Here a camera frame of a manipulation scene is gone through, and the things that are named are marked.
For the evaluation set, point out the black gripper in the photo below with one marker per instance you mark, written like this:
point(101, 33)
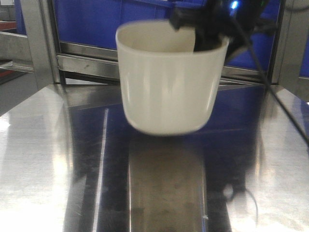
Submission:
point(237, 20)

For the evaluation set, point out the stainless steel shelf frame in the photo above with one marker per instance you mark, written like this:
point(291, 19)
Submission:
point(40, 51)

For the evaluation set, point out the blue crate behind left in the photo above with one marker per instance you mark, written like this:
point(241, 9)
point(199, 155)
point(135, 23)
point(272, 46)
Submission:
point(94, 22)

